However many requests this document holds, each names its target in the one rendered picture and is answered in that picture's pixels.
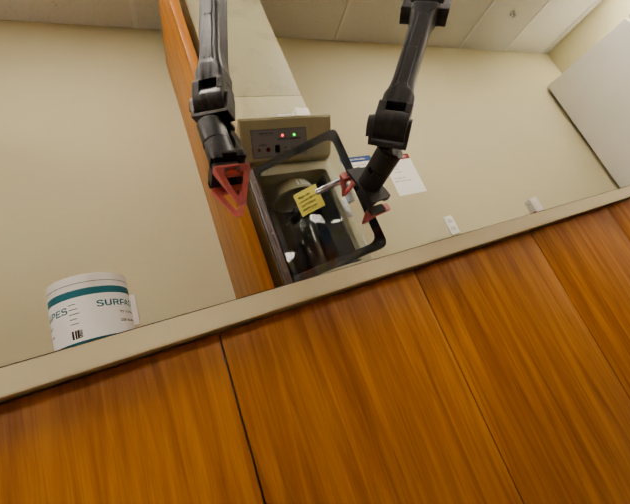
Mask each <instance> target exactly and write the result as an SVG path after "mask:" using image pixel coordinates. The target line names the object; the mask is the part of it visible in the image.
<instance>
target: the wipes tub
mask: <svg viewBox="0 0 630 504"><path fill-rule="evenodd" d="M46 295H47V303H48V304H47V305H48V312H49V320H50V327H51V334H52V342H53V349H54V351H58V350H61V349H65V348H68V347H72V346H75V345H79V344H82V343H85V342H89V341H92V340H96V339H99V338H103V337H106V336H110V335H113V334H117V333H120V332H124V331H127V330H130V329H134V328H135V324H134V319H133V314H132V309H131V303H130V298H129V293H128V289H127V284H126V279H125V277H124V276H123V275H120V274H117V273H110V272H96V273H86V274H80V275H75V276H71V277H68V278H64V279H62V280H59V281H57V282H55V283H53V284H51V285H50V286H48V287H47V289H46Z"/></svg>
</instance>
